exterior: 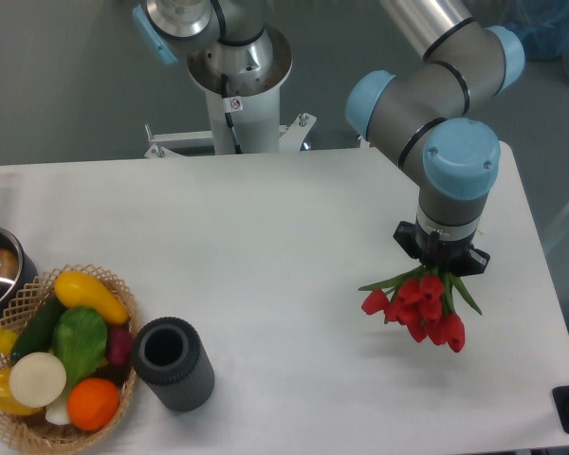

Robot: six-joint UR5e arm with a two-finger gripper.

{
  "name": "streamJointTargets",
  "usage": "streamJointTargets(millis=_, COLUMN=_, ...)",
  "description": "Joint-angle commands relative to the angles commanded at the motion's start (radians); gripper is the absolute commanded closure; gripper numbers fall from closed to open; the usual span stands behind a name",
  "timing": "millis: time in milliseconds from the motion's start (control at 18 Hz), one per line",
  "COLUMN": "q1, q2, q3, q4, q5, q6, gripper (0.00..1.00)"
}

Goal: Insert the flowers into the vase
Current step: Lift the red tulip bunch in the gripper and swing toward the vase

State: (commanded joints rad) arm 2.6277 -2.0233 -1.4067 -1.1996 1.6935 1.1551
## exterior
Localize green lettuce leaf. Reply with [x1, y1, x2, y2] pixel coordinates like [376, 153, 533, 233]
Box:
[52, 306, 108, 390]

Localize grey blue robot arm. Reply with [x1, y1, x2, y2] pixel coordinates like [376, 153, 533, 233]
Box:
[132, 1, 524, 277]

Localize red tulip bouquet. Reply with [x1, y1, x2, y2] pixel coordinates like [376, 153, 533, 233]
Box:
[358, 265, 482, 353]

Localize woven wicker basket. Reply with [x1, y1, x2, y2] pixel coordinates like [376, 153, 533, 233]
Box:
[0, 264, 140, 454]

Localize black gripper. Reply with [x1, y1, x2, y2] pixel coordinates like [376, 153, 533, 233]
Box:
[394, 221, 490, 277]

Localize white leek stalk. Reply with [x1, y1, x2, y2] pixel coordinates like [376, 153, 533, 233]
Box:
[45, 393, 71, 426]

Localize dark grey ribbed vase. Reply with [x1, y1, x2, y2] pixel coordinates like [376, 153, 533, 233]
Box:
[131, 317, 215, 412]

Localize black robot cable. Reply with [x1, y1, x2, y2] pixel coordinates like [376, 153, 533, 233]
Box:
[220, 73, 243, 155]

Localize white round onion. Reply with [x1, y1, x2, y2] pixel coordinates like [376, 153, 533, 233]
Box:
[9, 352, 66, 408]

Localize yellow squash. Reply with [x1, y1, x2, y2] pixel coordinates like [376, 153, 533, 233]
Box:
[54, 270, 129, 325]

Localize yellow bell pepper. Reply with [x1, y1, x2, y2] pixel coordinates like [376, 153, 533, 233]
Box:
[0, 368, 43, 416]

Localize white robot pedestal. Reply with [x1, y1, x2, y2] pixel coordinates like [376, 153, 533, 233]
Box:
[144, 86, 317, 158]

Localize purple red radish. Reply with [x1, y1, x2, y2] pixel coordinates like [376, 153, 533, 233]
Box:
[105, 326, 134, 366]

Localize blue plastic bag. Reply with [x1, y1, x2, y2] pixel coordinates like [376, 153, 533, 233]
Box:
[500, 1, 569, 79]

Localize orange fruit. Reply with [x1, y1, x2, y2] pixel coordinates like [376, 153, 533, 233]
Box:
[67, 377, 119, 431]

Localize green cucumber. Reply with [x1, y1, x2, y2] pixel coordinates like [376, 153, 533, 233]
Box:
[9, 295, 66, 364]

